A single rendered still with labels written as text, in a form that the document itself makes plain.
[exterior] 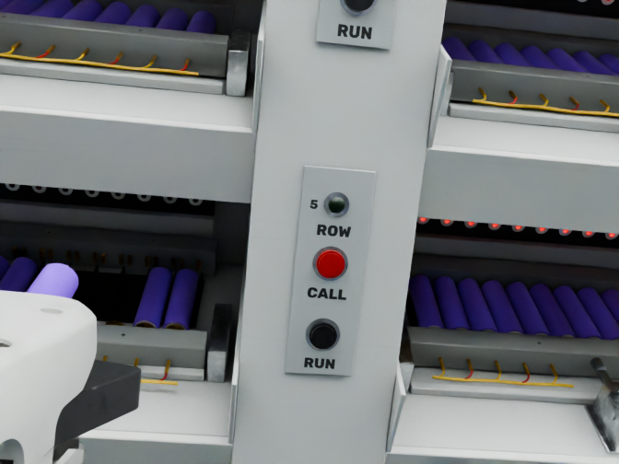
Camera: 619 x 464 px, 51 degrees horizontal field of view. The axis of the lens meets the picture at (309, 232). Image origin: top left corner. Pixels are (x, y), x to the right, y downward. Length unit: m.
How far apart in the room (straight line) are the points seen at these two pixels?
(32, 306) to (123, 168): 0.20
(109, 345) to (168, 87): 0.17
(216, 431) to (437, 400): 0.15
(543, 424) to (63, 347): 0.37
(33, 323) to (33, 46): 0.30
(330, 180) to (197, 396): 0.17
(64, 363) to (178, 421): 0.27
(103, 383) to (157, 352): 0.25
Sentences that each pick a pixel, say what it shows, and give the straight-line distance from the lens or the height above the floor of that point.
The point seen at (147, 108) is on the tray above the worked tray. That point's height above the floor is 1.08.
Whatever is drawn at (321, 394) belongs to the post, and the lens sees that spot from 0.40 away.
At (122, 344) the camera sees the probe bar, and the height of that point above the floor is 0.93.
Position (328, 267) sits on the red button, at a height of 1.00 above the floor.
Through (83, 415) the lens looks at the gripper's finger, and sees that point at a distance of 0.19.
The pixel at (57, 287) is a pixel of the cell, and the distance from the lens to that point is 0.31.
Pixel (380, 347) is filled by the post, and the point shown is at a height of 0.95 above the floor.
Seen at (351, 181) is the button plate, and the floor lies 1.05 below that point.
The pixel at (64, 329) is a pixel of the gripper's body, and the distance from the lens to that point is 0.17.
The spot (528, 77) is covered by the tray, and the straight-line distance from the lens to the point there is 0.45.
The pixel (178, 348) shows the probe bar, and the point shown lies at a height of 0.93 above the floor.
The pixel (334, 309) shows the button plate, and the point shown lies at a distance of 0.38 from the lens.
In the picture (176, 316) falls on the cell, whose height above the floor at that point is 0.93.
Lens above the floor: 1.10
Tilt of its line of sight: 12 degrees down
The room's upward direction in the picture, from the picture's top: 6 degrees clockwise
